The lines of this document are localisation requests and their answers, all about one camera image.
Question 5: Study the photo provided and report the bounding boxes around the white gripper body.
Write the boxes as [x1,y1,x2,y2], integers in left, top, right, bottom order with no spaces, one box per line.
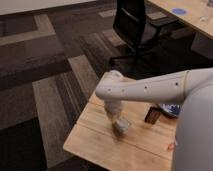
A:
[104,101,123,121]

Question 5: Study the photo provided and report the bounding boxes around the clear glass object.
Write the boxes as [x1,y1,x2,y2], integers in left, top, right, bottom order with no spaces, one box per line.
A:
[200,6,213,22]

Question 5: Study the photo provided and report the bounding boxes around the black office chair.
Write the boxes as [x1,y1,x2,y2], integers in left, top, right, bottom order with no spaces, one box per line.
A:
[109,0,188,71]

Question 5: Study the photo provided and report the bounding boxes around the blue white bowl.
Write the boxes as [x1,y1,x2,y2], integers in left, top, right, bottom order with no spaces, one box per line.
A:
[159,104,181,118]

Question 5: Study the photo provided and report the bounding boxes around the dark brown small box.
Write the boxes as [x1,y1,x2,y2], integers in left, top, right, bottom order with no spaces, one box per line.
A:
[144,107,162,124]

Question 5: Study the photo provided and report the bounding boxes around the blue round disc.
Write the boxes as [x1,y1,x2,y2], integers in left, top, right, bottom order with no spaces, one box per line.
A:
[172,8,187,15]

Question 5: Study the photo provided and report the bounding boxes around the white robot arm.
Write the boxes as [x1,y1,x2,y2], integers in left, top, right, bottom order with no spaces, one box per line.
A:
[95,68,213,171]

